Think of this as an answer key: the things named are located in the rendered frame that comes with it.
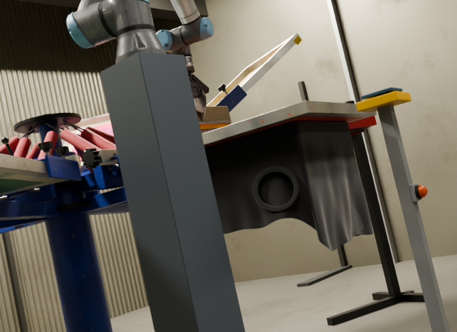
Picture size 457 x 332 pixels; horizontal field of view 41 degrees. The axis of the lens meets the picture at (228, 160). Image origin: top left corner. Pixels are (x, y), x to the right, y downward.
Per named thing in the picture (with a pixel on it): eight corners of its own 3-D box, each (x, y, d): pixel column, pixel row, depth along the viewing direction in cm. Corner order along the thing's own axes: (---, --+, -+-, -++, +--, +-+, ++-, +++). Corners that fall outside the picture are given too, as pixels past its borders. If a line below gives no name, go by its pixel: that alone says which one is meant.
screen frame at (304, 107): (377, 114, 233) (374, 105, 233) (308, 112, 184) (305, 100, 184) (211, 162, 275) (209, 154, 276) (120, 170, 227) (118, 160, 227)
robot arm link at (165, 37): (175, 22, 226) (188, 28, 236) (149, 32, 230) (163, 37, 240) (179, 43, 225) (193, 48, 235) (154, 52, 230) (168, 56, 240)
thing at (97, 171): (182, 177, 298) (177, 153, 299) (54, 192, 232) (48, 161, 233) (69, 209, 342) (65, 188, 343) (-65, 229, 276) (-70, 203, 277)
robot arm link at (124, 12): (141, 20, 176) (132, -25, 177) (103, 35, 181) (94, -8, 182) (162, 28, 187) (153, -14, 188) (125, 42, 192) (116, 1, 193)
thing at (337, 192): (377, 233, 228) (349, 121, 232) (326, 255, 191) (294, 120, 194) (368, 235, 230) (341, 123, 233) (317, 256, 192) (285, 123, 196)
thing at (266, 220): (326, 230, 199) (300, 122, 202) (314, 234, 192) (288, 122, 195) (212, 251, 224) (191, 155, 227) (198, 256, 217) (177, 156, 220)
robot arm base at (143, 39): (139, 53, 172) (131, 19, 173) (106, 70, 182) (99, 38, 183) (177, 56, 184) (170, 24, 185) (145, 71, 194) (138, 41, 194)
